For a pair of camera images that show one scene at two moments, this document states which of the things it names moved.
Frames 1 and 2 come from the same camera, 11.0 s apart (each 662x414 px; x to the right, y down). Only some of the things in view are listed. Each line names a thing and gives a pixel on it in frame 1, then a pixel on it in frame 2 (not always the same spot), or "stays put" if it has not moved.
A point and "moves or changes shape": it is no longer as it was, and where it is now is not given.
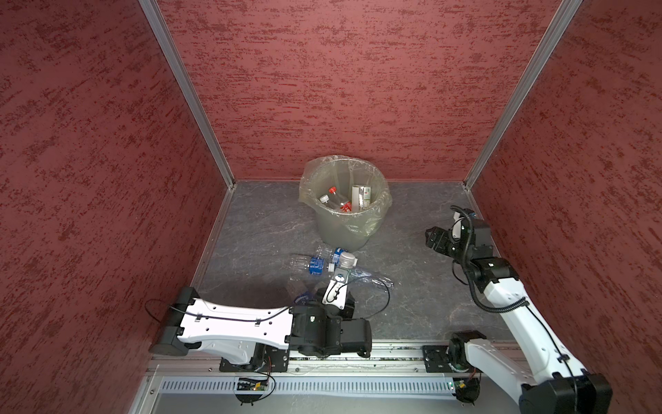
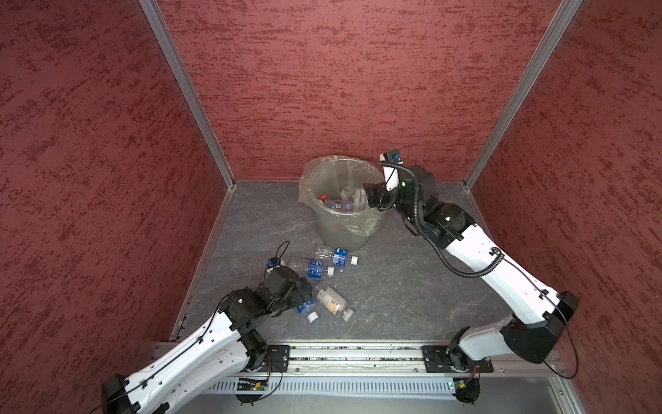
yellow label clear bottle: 347,260 moves or changes shape
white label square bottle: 360,197 stays put
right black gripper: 443,235 → 377,191
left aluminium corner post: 171,49 stays put
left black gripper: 348,310 → 306,291
